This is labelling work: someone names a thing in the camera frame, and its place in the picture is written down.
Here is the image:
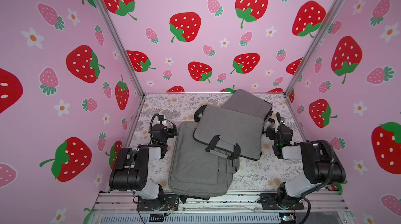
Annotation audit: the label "grey laptop bag with handles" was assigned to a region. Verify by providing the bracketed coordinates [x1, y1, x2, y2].
[193, 105, 264, 161]

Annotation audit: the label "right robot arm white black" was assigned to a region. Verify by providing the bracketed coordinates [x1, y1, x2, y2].
[260, 113, 346, 209]

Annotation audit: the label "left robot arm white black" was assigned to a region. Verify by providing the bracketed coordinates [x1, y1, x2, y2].
[109, 113, 178, 202]

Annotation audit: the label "large grey backpack bag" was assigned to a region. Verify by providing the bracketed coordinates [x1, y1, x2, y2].
[168, 122, 240, 203]

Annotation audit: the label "grey laptop sleeve at back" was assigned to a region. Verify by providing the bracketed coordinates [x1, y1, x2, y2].
[222, 89, 273, 121]

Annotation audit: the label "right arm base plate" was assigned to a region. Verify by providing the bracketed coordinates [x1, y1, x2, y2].
[256, 193, 305, 210]

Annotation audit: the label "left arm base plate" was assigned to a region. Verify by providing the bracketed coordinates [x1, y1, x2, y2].
[136, 194, 179, 212]

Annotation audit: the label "aluminium front rail frame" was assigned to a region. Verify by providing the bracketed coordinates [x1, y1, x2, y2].
[87, 190, 356, 224]

